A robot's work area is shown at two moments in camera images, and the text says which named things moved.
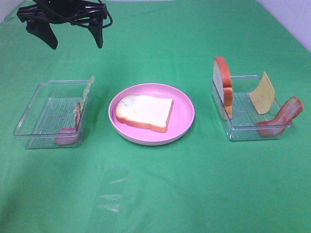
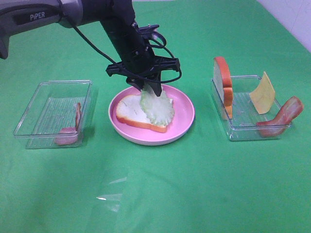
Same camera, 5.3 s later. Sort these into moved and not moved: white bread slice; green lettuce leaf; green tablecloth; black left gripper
Moved: black left gripper; green lettuce leaf
Not moved: green tablecloth; white bread slice
